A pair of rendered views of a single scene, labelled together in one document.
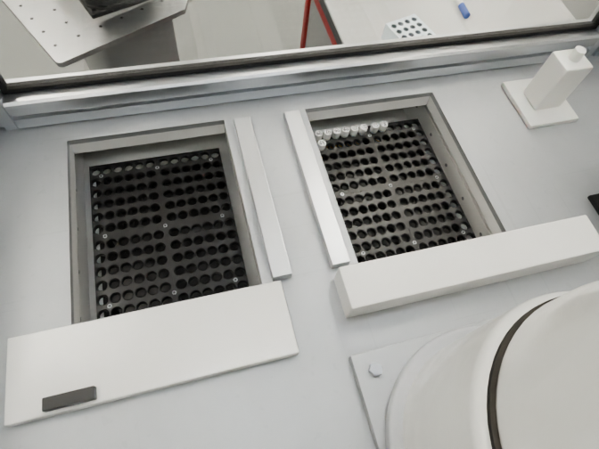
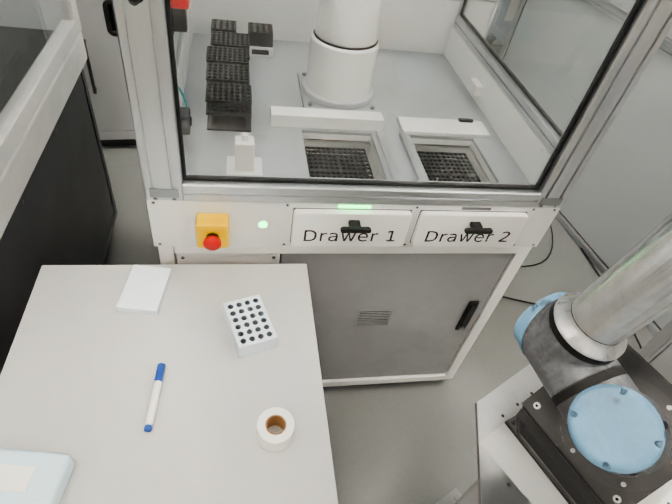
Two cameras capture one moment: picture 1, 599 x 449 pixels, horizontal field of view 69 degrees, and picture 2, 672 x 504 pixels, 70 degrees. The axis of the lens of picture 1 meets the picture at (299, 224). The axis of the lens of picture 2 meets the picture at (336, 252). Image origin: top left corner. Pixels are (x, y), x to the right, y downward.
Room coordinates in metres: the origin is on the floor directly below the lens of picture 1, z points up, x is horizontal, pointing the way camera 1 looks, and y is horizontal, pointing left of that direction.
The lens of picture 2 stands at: (1.43, 0.07, 1.66)
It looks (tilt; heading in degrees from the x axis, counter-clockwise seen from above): 45 degrees down; 188
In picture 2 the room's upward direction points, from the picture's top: 12 degrees clockwise
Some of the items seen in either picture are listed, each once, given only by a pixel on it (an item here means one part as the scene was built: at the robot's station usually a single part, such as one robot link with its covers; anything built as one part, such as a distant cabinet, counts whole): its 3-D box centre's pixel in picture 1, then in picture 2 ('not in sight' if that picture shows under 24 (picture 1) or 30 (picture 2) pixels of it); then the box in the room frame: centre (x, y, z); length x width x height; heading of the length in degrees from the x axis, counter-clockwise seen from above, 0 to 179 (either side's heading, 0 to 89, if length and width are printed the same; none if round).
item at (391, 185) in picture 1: (384, 197); not in sight; (0.37, -0.12, 0.87); 0.22 x 0.18 x 0.06; 25
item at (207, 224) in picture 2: not in sight; (212, 231); (0.70, -0.33, 0.88); 0.07 x 0.05 x 0.07; 115
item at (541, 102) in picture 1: (557, 78); not in sight; (0.54, -0.32, 1.00); 0.09 x 0.08 x 0.10; 25
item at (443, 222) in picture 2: not in sight; (469, 229); (0.42, 0.25, 0.87); 0.29 x 0.02 x 0.11; 115
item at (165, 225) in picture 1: (169, 236); not in sight; (0.24, 0.17, 0.87); 0.22 x 0.18 x 0.06; 25
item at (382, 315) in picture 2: not in sight; (323, 233); (0.09, -0.19, 0.40); 1.03 x 0.95 x 0.80; 115
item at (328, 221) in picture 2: not in sight; (351, 228); (0.55, -0.03, 0.87); 0.29 x 0.02 x 0.11; 115
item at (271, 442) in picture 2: not in sight; (275, 429); (1.05, -0.03, 0.78); 0.07 x 0.07 x 0.04
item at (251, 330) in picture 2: not in sight; (249, 325); (0.85, -0.17, 0.78); 0.12 x 0.08 x 0.04; 41
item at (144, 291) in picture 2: not in sight; (145, 289); (0.84, -0.43, 0.77); 0.13 x 0.09 x 0.02; 16
